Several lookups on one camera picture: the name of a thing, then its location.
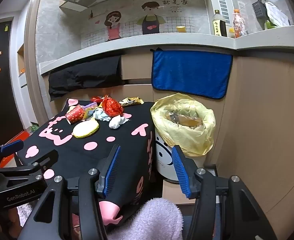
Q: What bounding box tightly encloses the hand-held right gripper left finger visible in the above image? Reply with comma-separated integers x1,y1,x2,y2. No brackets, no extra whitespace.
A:
23,144,122,240

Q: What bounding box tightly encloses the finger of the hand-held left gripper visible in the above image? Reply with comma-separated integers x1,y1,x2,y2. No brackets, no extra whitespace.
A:
0,140,24,167
0,149,59,180

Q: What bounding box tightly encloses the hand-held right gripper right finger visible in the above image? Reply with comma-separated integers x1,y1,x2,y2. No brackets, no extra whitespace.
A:
171,145,278,240

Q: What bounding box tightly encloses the white trash bin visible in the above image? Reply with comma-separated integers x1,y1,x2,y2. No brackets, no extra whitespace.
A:
154,127,205,184

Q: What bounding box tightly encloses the yellow plastic bin bag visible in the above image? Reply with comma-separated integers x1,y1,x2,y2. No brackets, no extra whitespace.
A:
150,92,217,157

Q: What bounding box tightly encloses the white tissue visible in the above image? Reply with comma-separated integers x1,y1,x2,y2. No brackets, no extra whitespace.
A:
109,116,130,130

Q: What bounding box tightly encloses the red paper cup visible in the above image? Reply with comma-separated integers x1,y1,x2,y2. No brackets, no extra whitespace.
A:
65,104,85,125

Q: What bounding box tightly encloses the red foil wrapper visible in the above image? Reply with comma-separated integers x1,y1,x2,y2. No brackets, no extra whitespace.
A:
101,95,124,117

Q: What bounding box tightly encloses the gold noodle packet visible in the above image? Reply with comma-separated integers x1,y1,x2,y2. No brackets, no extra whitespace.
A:
119,96,144,107

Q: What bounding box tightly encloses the small red wrapper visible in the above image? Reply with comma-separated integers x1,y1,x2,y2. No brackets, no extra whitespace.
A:
91,95,110,103

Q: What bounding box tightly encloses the black tablecloth with pink prints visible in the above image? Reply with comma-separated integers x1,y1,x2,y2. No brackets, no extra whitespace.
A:
13,97,155,227

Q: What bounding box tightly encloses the pink fluffy clothing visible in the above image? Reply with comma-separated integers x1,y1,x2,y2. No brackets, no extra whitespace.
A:
106,197,185,240

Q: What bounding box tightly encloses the black door with magnets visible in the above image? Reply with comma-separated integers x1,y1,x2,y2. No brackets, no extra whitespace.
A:
0,20,24,145

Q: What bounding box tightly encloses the light blue crumpled tissue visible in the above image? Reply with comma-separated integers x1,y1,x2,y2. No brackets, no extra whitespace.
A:
92,107,112,122

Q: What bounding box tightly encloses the small yellow packet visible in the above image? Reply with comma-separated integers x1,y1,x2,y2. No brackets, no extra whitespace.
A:
83,107,95,119

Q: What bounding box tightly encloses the black cloth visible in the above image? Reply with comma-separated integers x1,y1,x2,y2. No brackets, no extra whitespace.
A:
48,55,125,102

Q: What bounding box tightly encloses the blue towel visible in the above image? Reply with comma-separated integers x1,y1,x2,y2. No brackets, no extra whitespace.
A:
151,48,233,100

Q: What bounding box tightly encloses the dark soy sauce bottle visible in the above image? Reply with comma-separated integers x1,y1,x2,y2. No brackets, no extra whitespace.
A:
213,9,228,37

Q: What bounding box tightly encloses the orange capped plastic bottle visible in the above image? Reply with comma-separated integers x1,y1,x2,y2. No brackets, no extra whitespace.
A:
232,9,247,38

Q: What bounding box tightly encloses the grey utensil holder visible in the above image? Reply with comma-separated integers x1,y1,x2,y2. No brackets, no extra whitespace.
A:
252,0,268,20

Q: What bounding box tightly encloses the white cloth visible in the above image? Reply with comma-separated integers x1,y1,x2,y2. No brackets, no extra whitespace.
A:
265,2,291,27

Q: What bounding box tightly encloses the cartoon couple wall sticker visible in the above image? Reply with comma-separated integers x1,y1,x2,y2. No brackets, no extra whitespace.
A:
88,0,190,42

